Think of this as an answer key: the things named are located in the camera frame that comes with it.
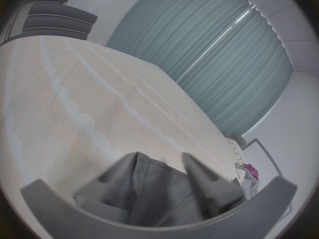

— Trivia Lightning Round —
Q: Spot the black T-shirt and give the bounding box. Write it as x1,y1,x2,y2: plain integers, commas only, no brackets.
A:
102,156,240,227

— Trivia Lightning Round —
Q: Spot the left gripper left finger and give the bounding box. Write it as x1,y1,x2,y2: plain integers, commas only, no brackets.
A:
73,152,140,206

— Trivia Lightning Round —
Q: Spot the blue-green curtain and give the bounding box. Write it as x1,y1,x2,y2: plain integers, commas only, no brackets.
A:
106,0,251,81
176,8,294,134

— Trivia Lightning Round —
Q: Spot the white garment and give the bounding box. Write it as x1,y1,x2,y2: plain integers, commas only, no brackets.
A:
235,168,250,184

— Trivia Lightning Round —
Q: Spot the white printed pillow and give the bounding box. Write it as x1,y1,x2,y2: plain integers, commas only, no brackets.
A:
225,137,246,164

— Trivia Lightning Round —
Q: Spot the grey garment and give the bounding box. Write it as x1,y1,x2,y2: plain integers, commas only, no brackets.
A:
240,178,260,199

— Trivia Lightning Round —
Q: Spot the black chest of drawers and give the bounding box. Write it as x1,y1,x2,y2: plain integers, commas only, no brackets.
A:
22,3,98,40

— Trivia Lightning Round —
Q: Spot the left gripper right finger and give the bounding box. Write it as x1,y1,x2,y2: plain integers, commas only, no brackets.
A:
183,153,246,217

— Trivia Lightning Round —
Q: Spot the bed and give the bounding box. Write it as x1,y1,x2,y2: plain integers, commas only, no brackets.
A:
0,35,284,208

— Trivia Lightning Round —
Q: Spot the grey bedside table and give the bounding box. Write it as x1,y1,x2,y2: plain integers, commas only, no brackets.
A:
222,131,246,145

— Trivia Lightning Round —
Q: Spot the purple garment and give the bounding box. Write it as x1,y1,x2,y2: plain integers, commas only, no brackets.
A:
243,164,260,180

